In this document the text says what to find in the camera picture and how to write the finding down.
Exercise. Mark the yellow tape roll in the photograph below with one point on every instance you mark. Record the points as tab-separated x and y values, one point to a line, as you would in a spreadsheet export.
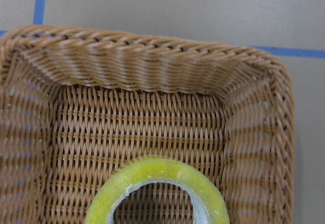
207	202

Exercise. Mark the brown wicker basket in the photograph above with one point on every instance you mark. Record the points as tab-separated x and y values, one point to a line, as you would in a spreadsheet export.
78	103

